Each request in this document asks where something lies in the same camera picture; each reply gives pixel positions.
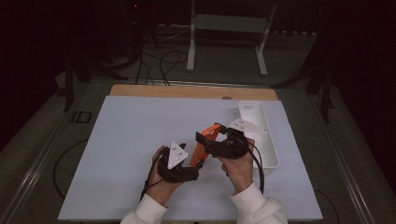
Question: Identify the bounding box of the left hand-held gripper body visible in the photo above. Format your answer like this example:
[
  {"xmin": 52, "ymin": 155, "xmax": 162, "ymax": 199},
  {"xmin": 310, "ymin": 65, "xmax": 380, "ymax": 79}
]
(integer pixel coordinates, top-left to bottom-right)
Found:
[{"xmin": 157, "ymin": 140, "xmax": 201, "ymax": 184}]

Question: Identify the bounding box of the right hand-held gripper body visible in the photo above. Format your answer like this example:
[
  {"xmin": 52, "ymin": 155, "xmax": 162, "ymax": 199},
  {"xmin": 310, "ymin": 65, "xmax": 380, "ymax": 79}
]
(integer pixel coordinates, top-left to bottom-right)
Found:
[{"xmin": 205, "ymin": 118, "xmax": 269, "ymax": 161}]

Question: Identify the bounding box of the orange phone case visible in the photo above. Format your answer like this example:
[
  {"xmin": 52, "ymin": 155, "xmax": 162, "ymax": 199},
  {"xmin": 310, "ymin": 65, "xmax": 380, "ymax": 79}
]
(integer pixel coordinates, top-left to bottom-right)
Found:
[{"xmin": 190, "ymin": 123, "xmax": 223, "ymax": 168}]

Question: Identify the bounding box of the white plastic tray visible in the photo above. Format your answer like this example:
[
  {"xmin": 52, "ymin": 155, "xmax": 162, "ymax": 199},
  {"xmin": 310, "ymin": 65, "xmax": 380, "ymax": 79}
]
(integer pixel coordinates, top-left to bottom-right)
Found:
[{"xmin": 237, "ymin": 101, "xmax": 280, "ymax": 170}]

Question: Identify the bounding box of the person's left hand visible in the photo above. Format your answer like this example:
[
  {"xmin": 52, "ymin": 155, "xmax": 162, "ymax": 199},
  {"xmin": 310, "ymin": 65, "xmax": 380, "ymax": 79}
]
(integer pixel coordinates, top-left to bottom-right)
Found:
[{"xmin": 146, "ymin": 146, "xmax": 185, "ymax": 206}]

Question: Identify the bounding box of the person's right hand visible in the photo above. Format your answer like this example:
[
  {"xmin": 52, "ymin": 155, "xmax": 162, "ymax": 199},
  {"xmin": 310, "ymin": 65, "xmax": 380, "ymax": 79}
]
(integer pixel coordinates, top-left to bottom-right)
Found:
[{"xmin": 217, "ymin": 138, "xmax": 257, "ymax": 194}]

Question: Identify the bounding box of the pale grey board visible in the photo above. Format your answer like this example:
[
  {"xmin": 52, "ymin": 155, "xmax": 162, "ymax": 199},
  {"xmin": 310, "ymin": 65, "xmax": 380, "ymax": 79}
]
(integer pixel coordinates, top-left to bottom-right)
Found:
[{"xmin": 57, "ymin": 94, "xmax": 324, "ymax": 222}]

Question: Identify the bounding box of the white metal stand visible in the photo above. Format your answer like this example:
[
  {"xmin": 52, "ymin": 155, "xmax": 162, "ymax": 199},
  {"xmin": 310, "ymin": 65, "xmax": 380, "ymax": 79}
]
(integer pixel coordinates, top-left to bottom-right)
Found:
[{"xmin": 186, "ymin": 0, "xmax": 278, "ymax": 77}]

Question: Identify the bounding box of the black tripod stand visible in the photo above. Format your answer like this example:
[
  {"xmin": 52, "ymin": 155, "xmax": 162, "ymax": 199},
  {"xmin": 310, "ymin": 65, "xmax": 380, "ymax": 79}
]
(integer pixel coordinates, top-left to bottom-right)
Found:
[{"xmin": 110, "ymin": 0, "xmax": 161, "ymax": 71}]

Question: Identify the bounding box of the left hand-held gripper cable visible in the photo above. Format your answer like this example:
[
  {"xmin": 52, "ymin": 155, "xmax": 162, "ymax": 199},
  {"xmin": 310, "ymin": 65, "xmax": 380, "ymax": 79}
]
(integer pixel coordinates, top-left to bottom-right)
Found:
[{"xmin": 138, "ymin": 153, "xmax": 169, "ymax": 203}]

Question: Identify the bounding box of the hand-held gripper cable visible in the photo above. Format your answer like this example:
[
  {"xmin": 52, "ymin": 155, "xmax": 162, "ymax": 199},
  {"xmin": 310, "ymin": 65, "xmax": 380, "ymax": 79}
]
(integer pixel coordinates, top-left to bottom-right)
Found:
[
  {"xmin": 242, "ymin": 136, "xmax": 266, "ymax": 195},
  {"xmin": 138, "ymin": 153, "xmax": 169, "ymax": 203}
]

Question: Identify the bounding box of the right hand-held gripper cable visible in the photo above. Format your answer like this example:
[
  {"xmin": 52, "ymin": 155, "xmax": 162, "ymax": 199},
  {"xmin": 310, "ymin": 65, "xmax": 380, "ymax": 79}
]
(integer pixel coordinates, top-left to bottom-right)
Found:
[{"xmin": 242, "ymin": 136, "xmax": 266, "ymax": 195}]

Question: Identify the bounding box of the metal floor rail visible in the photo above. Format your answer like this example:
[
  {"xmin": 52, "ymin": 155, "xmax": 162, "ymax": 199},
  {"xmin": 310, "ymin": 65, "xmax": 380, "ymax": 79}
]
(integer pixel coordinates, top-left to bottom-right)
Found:
[{"xmin": 135, "ymin": 79, "xmax": 271, "ymax": 89}]

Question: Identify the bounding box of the black looped floor cable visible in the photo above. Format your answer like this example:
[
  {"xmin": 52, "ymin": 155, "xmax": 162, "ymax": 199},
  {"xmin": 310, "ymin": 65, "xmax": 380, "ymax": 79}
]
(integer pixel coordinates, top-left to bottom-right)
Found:
[{"xmin": 134, "ymin": 49, "xmax": 190, "ymax": 87}]

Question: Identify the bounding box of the black rectangular frame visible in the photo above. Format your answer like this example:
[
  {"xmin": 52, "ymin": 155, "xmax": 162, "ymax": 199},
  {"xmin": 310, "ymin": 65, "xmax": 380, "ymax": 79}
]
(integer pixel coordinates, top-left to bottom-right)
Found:
[{"xmin": 70, "ymin": 110, "xmax": 92, "ymax": 124}]

